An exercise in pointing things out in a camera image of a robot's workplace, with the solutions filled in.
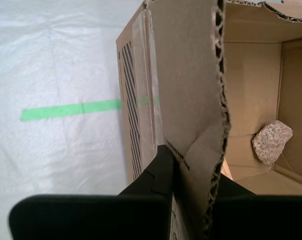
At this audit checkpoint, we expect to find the light wooden block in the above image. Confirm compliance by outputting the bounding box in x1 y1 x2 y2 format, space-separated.
221 159 233 181

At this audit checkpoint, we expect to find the long green tape strip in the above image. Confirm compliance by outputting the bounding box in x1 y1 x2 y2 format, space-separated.
21 99 123 123

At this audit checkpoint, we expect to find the pinkish speckled granite rock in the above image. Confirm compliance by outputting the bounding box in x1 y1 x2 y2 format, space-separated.
252 120 293 165

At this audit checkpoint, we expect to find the brown cardboard box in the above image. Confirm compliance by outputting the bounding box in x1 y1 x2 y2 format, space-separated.
115 0 302 240

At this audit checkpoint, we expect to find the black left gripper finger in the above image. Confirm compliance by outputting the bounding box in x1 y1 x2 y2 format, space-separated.
8 144 176 240
208 174 302 240

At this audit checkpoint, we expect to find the white table cover cloth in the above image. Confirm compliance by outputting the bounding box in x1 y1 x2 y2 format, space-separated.
0 0 131 198

